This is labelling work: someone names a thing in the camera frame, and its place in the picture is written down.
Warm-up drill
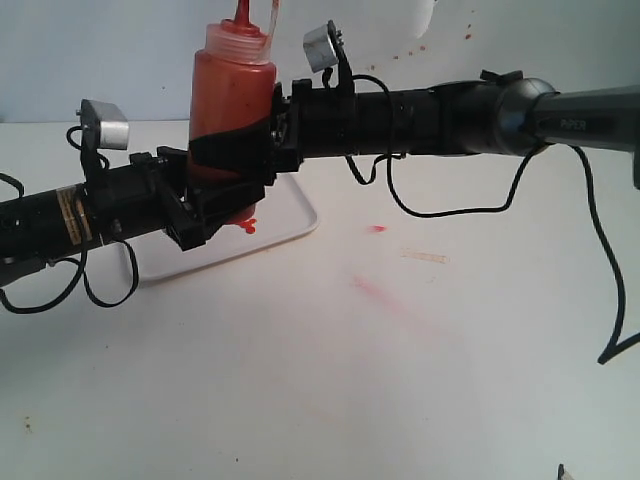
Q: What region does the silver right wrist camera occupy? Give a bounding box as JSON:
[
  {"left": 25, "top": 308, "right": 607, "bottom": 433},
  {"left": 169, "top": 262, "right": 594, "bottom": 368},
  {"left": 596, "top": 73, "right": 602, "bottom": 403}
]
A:
[{"left": 303, "top": 20, "right": 355, "bottom": 96}]

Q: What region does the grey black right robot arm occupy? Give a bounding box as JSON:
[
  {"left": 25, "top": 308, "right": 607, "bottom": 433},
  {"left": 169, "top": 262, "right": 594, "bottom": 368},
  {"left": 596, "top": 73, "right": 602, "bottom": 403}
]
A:
[{"left": 189, "top": 71, "right": 639, "bottom": 184}]

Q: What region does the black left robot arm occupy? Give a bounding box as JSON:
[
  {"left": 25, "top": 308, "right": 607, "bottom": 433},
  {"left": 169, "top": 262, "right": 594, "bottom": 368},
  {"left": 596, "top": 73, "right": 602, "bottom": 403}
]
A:
[{"left": 1, "top": 147, "right": 269, "bottom": 285}]

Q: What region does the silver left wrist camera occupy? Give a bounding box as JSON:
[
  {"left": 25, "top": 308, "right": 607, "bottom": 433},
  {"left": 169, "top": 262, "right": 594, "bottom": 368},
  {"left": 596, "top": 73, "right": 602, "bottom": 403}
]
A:
[{"left": 79, "top": 99, "right": 130, "bottom": 151}]

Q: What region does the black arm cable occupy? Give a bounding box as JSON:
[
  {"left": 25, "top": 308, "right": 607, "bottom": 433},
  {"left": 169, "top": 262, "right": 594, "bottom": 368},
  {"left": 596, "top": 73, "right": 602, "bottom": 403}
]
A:
[
  {"left": 0, "top": 124, "right": 140, "bottom": 314},
  {"left": 322, "top": 67, "right": 640, "bottom": 366}
]

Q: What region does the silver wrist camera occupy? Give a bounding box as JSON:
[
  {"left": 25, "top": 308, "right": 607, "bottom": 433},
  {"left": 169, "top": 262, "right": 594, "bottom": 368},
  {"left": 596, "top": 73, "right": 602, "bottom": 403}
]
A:
[
  {"left": 79, "top": 99, "right": 130, "bottom": 151},
  {"left": 303, "top": 20, "right": 355, "bottom": 96}
]

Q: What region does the red sauce blob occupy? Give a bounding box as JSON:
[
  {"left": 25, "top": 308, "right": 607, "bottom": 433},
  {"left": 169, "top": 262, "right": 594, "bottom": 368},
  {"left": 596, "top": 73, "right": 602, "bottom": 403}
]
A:
[{"left": 231, "top": 218, "right": 257, "bottom": 235}]

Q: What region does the red sauce squeeze bottle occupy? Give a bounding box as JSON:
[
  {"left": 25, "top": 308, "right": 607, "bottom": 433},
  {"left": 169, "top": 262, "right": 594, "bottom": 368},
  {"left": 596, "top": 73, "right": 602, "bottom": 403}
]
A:
[{"left": 187, "top": 0, "right": 284, "bottom": 190}]

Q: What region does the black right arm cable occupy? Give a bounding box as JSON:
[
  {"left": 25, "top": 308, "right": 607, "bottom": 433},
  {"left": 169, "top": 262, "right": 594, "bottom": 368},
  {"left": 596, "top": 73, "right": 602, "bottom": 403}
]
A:
[{"left": 322, "top": 67, "right": 640, "bottom": 366}]

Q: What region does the white rectangular plastic tray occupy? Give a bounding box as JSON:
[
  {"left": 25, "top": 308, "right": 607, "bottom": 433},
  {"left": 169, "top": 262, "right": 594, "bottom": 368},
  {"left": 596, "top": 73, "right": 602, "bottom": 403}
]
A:
[{"left": 129, "top": 174, "right": 319, "bottom": 285}]

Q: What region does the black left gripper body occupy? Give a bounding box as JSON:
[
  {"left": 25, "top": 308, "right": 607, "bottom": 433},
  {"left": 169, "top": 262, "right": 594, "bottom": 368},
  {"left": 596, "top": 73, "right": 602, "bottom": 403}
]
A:
[{"left": 83, "top": 146, "right": 207, "bottom": 250}]

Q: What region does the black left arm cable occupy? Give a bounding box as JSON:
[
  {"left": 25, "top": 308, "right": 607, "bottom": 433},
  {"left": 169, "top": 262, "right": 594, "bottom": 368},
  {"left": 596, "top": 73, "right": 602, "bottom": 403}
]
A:
[{"left": 0, "top": 124, "right": 140, "bottom": 314}]

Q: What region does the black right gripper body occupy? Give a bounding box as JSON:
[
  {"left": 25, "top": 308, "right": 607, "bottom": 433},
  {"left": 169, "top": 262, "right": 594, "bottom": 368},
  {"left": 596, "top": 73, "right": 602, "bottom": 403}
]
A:
[{"left": 270, "top": 79, "right": 357, "bottom": 173}]

